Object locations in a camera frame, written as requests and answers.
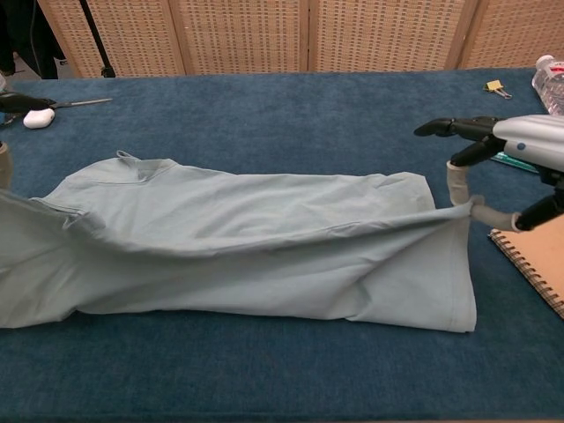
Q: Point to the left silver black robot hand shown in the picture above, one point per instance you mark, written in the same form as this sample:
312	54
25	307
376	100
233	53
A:
22	102

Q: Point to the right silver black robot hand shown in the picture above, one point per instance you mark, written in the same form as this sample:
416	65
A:
537	136

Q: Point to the light green t-shirt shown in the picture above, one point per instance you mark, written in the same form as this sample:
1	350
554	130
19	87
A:
220	229

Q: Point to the white earbuds case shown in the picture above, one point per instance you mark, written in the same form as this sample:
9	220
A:
39	119

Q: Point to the green white marker pen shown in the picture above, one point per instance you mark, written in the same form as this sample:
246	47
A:
513	161

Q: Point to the clear plastic water bottle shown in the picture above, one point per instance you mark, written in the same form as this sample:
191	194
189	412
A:
553	88

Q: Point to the yellow binder clip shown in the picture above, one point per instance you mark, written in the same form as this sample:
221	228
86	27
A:
493	85

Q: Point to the black tripod stand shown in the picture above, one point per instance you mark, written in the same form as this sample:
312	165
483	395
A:
94	35

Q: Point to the brown spiral notebook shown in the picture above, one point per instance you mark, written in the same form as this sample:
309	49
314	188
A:
542	260

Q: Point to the wicker folding screen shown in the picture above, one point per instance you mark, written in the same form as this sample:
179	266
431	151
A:
242	35

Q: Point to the blue fabric table cover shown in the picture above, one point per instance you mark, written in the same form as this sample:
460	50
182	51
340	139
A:
264	374

